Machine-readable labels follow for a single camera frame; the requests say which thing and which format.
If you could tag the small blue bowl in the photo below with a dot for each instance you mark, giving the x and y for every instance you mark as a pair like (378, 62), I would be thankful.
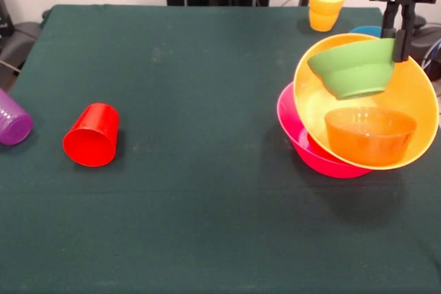
(365, 30)

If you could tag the small green bowl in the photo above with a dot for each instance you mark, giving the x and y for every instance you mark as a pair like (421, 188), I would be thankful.
(355, 73)

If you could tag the large orange bowl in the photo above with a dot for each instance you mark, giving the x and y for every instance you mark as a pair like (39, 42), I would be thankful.
(413, 101)

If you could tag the small orange bowl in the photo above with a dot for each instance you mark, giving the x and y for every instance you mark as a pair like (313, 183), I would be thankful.
(368, 142)

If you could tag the red cup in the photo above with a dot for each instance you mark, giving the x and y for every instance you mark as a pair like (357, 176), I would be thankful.
(91, 142)

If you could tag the large pink bowl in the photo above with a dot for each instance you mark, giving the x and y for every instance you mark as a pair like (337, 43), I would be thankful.
(293, 135)

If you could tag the dark green tablecloth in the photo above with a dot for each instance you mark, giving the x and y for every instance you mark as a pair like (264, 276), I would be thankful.
(206, 221)

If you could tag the purple cup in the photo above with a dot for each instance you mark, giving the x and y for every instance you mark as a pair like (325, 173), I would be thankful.
(12, 122)

